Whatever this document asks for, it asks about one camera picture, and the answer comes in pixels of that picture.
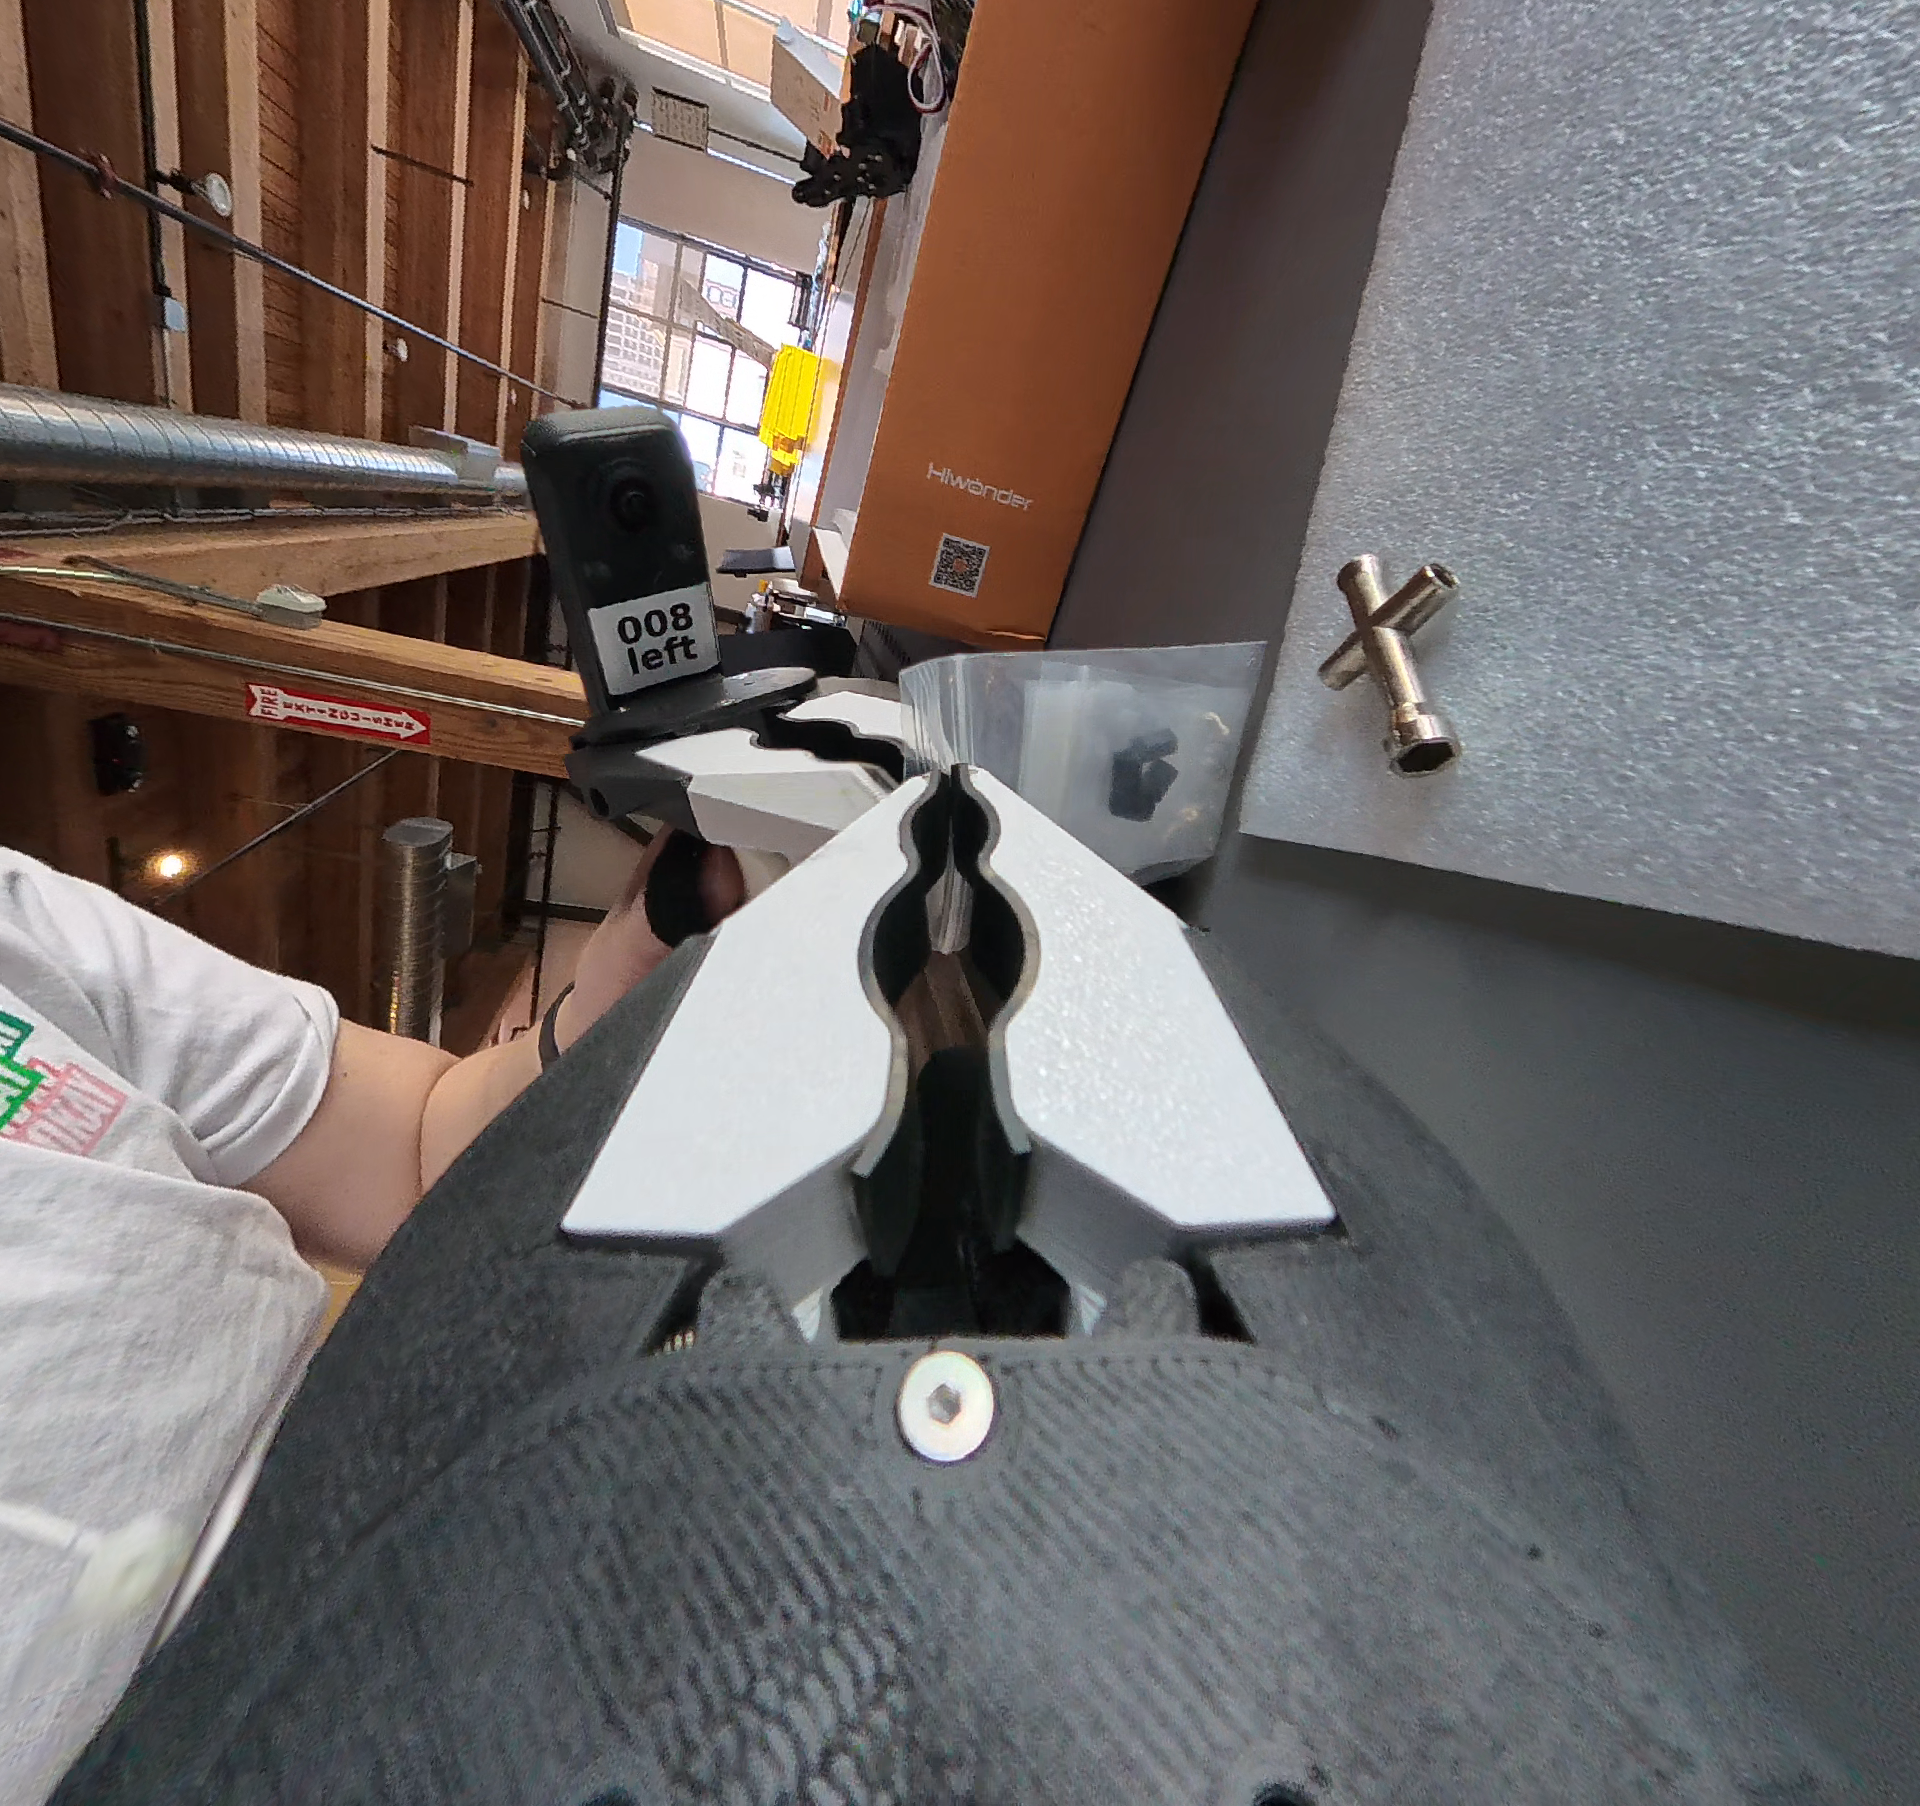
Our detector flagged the metal cross wrench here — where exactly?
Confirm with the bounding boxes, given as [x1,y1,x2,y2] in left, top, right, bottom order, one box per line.
[1313,553,1467,786]

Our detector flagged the white foam sheet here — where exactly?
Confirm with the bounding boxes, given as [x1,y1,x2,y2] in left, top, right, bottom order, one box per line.
[1232,0,1920,960]

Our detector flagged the upright silver duct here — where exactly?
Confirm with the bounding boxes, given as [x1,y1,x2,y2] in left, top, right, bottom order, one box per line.
[376,816,459,1047]

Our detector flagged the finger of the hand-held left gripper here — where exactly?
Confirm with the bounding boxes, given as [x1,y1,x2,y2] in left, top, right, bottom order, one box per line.
[647,725,904,840]
[781,687,915,778]

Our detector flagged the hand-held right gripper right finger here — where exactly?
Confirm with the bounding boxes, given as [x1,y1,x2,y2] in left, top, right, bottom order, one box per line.
[954,766,1343,1308]

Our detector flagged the person's white shirt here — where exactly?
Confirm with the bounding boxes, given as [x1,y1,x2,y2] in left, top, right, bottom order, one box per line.
[0,844,346,1806]

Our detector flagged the orange cardboard kit box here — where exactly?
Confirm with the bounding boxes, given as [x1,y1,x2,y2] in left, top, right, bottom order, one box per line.
[801,0,1299,644]

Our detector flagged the black round robot part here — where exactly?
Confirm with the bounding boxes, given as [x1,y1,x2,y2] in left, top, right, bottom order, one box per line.
[794,37,928,205]

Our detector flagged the small bag with black part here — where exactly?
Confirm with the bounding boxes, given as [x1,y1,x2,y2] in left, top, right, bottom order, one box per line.
[1053,700,1202,840]

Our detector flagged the large clear zip bag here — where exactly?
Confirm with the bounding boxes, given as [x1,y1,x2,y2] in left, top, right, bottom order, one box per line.
[899,643,1270,889]

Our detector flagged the silver air duct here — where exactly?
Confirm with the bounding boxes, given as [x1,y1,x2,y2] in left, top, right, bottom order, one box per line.
[0,383,507,505]

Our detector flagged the paned window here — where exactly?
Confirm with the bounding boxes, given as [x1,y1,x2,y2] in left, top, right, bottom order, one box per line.
[603,226,823,496]

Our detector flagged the red wall sign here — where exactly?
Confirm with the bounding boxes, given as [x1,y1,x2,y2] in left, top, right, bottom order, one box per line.
[246,684,436,752]

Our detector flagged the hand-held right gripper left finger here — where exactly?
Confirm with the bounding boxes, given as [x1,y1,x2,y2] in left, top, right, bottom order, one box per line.
[559,770,954,1298]

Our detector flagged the black ceiling pipes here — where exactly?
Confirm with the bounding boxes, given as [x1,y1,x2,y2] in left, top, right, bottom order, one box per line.
[436,0,638,176]

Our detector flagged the yellow bin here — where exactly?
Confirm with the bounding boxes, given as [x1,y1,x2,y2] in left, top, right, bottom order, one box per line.
[758,344,823,477]

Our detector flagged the grey desk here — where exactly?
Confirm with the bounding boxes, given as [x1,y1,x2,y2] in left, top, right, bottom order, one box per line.
[1053,0,1920,1806]

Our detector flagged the person's left hand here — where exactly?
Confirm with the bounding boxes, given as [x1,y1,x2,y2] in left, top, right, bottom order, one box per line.
[559,844,751,1059]

